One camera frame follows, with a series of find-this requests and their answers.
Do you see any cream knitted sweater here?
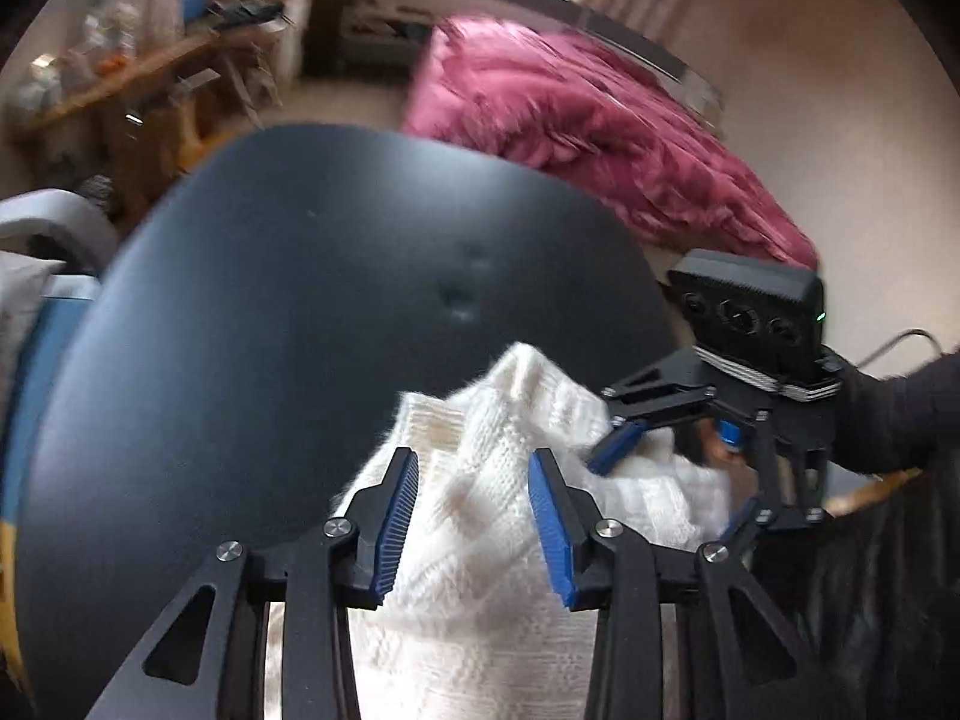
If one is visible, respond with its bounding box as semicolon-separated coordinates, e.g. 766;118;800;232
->
343;343;731;718

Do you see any blue folding chair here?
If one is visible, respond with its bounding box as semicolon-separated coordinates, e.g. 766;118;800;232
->
179;0;208;25

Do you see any person right hand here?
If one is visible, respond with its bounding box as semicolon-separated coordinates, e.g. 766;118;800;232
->
697;419;745;466

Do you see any pink ruffled bed cover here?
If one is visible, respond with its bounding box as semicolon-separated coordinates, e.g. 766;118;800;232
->
402;16;818;270

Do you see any multicolour sofa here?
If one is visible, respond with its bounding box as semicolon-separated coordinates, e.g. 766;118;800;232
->
2;188;119;694

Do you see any wooden side table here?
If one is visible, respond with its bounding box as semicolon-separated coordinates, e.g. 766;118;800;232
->
10;20;288;231

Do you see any black camera cable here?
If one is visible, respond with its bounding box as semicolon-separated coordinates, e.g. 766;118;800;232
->
854;326;950;373

